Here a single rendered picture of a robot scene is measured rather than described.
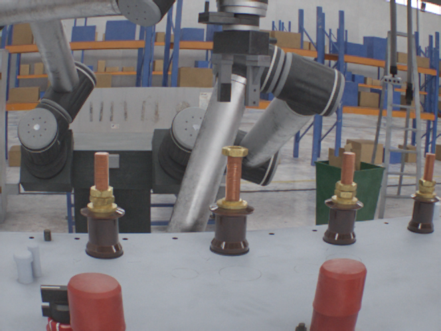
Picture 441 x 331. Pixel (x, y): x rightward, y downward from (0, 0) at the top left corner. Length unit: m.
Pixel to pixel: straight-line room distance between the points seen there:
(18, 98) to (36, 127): 6.55
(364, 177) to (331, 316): 4.70
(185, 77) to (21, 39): 3.09
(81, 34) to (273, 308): 8.00
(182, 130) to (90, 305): 1.67
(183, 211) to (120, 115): 4.41
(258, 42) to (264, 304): 0.48
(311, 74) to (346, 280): 0.91
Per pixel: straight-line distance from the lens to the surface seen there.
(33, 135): 2.21
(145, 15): 1.06
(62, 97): 2.29
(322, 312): 0.71
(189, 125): 2.22
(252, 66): 1.02
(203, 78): 9.07
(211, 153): 1.45
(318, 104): 1.52
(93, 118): 5.80
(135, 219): 3.28
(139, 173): 2.71
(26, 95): 8.74
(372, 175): 5.47
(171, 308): 0.86
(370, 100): 10.52
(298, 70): 1.49
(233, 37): 1.05
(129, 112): 5.82
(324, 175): 5.49
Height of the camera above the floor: 1.75
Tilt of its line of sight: 11 degrees down
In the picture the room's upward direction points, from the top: 3 degrees clockwise
